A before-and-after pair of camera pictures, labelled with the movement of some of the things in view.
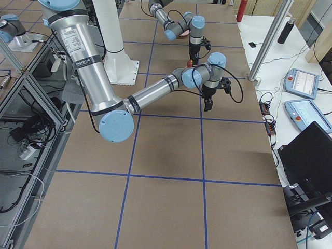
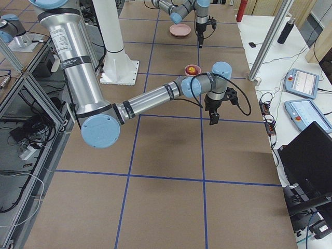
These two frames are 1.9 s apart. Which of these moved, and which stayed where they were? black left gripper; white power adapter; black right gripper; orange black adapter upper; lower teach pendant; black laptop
Moved: black left gripper; black right gripper
Stayed: white power adapter; lower teach pendant; orange black adapter upper; black laptop
